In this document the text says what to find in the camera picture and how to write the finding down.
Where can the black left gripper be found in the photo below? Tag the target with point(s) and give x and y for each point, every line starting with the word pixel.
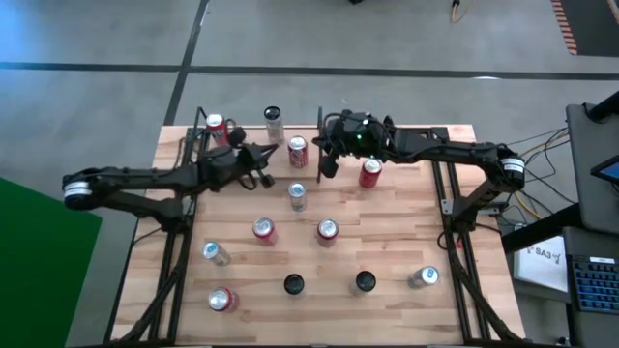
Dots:
pixel 237 162

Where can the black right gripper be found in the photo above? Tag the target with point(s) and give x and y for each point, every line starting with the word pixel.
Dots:
pixel 355 135

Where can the Celsius Peach Vibe can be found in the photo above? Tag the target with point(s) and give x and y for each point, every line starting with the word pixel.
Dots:
pixel 365 281
pixel 294 284
pixel 274 128

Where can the Coca-Cola Star Wars can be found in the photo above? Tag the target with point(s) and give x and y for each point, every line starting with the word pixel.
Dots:
pixel 298 152

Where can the slim silver beverage can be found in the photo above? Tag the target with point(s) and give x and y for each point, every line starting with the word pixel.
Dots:
pixel 429 275
pixel 211 249
pixel 297 191

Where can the red soda can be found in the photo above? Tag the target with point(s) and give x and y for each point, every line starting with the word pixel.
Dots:
pixel 219 299
pixel 370 174

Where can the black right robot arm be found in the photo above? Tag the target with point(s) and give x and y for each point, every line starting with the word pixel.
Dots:
pixel 450 152

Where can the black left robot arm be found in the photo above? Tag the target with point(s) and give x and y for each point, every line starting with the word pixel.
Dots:
pixel 135 176

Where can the red Fanta can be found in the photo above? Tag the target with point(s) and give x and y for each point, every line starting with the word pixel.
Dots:
pixel 263 228

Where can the Coca-Cola can black script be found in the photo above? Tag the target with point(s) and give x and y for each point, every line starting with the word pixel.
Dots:
pixel 328 228

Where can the black equipment cart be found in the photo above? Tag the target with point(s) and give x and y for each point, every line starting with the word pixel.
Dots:
pixel 541 227

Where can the white paper sign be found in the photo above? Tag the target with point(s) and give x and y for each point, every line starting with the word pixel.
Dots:
pixel 539 263

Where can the green floor mat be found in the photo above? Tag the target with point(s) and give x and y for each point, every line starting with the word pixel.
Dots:
pixel 38 270

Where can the tablet with blue screen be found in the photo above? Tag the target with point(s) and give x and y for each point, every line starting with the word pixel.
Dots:
pixel 610 170

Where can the black mat striped edge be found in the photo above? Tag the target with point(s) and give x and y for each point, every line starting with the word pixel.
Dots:
pixel 595 24

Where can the blue backlit keyboard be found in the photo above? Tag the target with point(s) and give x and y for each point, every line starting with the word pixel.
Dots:
pixel 597 285

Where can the black aluminium table frame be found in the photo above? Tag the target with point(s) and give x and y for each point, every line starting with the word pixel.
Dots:
pixel 442 131

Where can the silver metal bracket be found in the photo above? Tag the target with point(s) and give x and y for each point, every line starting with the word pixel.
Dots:
pixel 448 207

